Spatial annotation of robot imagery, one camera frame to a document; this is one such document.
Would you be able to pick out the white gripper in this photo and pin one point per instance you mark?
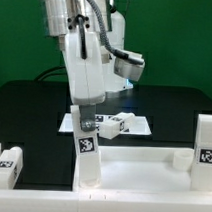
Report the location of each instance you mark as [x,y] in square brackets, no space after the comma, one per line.
[85,76]

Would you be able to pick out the white desk top tray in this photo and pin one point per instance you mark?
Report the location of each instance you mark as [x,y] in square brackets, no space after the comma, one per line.
[143,170]

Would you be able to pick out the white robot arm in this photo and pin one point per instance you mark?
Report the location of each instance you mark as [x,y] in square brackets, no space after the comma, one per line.
[82,16]

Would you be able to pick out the white marker base plate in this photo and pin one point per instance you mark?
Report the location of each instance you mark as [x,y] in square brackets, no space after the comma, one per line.
[139,127]

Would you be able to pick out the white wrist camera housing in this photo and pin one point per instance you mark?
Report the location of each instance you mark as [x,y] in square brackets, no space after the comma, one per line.
[131,67]

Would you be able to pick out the white front wall bar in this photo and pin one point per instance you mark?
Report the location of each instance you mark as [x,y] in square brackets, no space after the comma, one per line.
[66,201]

